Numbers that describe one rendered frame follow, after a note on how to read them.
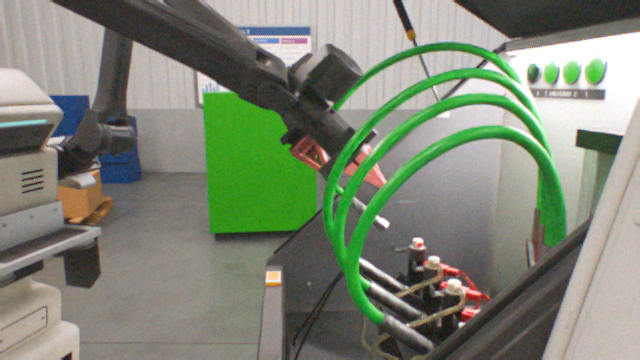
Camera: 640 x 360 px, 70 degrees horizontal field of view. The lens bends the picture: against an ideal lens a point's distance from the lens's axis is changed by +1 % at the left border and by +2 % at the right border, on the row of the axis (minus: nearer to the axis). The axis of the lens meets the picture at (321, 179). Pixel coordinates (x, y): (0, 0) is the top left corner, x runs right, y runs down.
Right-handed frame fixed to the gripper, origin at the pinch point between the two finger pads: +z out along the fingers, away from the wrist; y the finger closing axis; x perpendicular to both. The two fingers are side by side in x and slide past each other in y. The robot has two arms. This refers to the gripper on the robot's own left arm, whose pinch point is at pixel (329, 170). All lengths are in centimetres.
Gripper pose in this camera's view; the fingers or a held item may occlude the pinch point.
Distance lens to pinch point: 82.9
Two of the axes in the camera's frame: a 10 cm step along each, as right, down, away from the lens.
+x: -6.6, 6.0, 4.5
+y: 5.9, 0.4, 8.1
